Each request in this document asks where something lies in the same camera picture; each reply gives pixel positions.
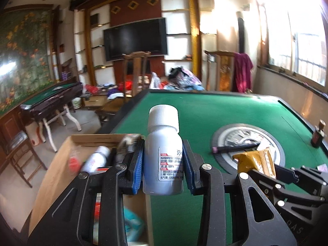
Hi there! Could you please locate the dark red cloth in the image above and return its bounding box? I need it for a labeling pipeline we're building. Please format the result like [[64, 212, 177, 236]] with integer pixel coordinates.
[[234, 52, 254, 93]]

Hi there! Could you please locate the plain wooden armchair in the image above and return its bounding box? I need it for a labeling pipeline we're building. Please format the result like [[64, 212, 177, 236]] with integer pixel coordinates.
[[96, 51, 151, 123]]

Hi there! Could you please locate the white plastic pill bottle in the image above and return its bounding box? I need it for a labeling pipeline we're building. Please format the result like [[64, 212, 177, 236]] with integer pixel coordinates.
[[142, 104, 184, 196]]

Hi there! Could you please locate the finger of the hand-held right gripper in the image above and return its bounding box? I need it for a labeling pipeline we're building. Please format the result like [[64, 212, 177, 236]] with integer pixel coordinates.
[[275, 165, 328, 195], [250, 170, 325, 207]]

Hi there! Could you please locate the black packet with white lettering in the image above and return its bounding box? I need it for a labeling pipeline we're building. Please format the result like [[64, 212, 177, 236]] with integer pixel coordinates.
[[115, 134, 140, 159]]

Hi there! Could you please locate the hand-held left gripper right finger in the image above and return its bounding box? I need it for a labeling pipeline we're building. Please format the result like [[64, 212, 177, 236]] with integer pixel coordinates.
[[181, 140, 298, 246]]

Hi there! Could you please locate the dark bottle with wooden stopper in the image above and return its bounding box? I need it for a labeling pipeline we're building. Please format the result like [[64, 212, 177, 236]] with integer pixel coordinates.
[[311, 120, 326, 148]]

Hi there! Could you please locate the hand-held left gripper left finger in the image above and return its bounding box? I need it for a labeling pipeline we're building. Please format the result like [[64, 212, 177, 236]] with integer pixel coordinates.
[[28, 140, 146, 246]]

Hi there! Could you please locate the carved wooden chair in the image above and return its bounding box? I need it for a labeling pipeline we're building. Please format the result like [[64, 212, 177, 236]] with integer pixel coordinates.
[[205, 51, 236, 93]]

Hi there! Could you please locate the white spray bottle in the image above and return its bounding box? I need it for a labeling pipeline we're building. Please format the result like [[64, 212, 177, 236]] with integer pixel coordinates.
[[82, 146, 111, 173]]

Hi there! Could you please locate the round table control panel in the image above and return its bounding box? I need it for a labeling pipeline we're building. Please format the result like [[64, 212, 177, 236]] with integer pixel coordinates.
[[211, 124, 286, 171]]

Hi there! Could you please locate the small red container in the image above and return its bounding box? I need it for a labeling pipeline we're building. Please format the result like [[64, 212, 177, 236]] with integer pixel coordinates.
[[69, 156, 80, 173]]

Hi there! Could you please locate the floral wall mural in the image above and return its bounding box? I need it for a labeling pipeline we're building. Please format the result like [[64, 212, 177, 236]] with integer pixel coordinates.
[[0, 8, 55, 116]]

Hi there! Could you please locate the cardboard box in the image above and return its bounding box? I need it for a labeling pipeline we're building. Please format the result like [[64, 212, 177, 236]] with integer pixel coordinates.
[[28, 133, 154, 246]]

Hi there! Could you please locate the wooden framed window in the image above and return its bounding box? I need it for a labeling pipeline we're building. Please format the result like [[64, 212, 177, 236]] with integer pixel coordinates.
[[259, 0, 328, 88]]

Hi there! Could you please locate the clear plastic bag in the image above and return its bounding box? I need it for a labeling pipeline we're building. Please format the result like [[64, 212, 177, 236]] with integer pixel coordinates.
[[150, 72, 161, 90]]

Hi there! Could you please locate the white and orange plastic jug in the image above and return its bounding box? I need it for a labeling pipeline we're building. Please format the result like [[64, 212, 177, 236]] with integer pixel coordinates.
[[29, 122, 47, 145]]

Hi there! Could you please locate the dark wooden side chair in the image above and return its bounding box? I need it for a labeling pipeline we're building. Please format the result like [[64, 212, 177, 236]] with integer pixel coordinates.
[[0, 131, 48, 188]]

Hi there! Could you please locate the yellow foil packet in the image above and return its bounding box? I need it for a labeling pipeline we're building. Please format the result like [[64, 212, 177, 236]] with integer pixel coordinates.
[[233, 147, 277, 180]]

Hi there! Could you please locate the teal and white packet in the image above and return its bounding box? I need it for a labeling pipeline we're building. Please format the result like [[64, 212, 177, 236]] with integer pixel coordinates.
[[123, 206, 145, 243]]

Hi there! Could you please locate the black flat screen television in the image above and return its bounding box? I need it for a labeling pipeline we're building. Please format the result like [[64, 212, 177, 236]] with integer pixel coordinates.
[[103, 17, 167, 62]]

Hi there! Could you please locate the tall dark floor appliance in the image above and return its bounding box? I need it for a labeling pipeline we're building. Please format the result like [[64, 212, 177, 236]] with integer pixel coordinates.
[[238, 17, 244, 53]]

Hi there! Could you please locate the dark green topped mahjong table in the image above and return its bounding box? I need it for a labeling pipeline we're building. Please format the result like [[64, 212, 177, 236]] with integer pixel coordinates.
[[20, 82, 84, 152]]

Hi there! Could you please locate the black pen with pink caps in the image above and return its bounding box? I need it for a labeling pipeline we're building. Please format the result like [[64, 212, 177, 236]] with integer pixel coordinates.
[[212, 142, 258, 154]]

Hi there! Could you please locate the pile of patterned clothes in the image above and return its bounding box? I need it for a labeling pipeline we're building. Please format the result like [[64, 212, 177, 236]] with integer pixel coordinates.
[[169, 67, 205, 91]]

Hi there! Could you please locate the wooden wall shelving unit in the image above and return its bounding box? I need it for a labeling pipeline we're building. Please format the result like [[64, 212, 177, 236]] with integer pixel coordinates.
[[73, 0, 200, 88]]

